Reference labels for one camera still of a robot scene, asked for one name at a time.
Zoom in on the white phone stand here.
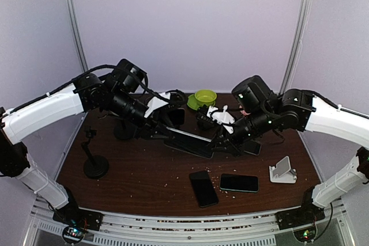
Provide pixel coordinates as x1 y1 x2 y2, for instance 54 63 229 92
269 156 297 184

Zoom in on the tall black phone stand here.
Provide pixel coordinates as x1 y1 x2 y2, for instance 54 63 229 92
114 121 137 140

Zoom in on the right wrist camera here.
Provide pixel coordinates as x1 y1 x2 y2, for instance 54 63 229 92
196 105 235 134

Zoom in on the silver phone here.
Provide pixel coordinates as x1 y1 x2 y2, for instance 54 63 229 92
243 141 261 156

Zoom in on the aluminium frame post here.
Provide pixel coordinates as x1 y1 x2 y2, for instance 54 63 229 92
66 0 89 72
279 0 312 94

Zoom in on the green bowl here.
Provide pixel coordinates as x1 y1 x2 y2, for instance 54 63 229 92
194 89 217 106

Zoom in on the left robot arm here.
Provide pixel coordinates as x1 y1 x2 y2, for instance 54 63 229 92
1 59 187 225

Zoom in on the front aluminium rail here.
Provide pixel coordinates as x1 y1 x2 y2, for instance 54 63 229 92
21 198 356 245

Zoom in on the white-edged phone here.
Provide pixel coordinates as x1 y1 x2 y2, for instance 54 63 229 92
164 127 213 159

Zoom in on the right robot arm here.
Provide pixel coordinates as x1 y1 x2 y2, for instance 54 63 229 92
205 75 368 224

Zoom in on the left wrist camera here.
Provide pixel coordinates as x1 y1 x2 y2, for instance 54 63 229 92
144 89 187 120

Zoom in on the circuit board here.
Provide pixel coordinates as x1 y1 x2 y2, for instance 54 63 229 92
293 226 317 243
62 226 87 245

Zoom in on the green plate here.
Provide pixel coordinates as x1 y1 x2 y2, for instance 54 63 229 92
187 94 216 111

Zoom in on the red patterned bowl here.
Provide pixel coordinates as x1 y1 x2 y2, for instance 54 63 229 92
240 110 250 116

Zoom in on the left circuit board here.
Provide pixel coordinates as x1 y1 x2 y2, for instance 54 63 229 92
62 226 87 245

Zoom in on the black phone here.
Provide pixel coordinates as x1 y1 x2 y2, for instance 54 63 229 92
189 171 219 208
168 108 185 126

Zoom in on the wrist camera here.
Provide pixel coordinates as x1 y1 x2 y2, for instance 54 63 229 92
196 105 235 134
144 89 187 120

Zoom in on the blue phone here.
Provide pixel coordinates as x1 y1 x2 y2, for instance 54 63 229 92
219 173 259 193

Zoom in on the right aluminium frame post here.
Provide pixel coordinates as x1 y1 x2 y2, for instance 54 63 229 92
279 0 312 94

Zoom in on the left aluminium frame post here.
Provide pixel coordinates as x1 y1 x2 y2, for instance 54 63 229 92
66 0 89 72

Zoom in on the black folding phone stand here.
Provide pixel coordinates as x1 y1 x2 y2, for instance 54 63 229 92
197 120 216 131

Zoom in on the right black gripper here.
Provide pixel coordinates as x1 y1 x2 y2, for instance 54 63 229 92
206 107 276 158

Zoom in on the right circuit board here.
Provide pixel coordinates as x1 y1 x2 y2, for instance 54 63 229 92
293 226 317 243

